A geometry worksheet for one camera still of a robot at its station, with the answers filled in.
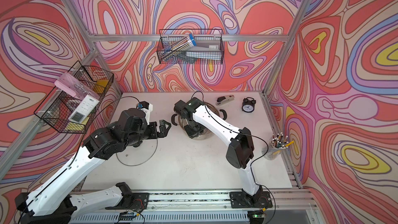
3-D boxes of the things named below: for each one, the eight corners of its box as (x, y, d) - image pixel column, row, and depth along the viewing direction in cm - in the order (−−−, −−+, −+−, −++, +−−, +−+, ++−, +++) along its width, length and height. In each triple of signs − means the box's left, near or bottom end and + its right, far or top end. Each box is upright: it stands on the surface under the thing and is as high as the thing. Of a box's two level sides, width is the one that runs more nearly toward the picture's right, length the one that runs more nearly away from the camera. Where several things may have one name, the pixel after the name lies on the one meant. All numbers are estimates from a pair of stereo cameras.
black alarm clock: (242, 112, 109) (245, 104, 103) (241, 105, 114) (243, 97, 107) (254, 112, 109) (257, 104, 103) (251, 105, 114) (255, 97, 107)
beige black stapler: (217, 106, 112) (217, 103, 109) (214, 102, 115) (214, 99, 112) (234, 100, 116) (235, 96, 113) (231, 96, 119) (232, 92, 116)
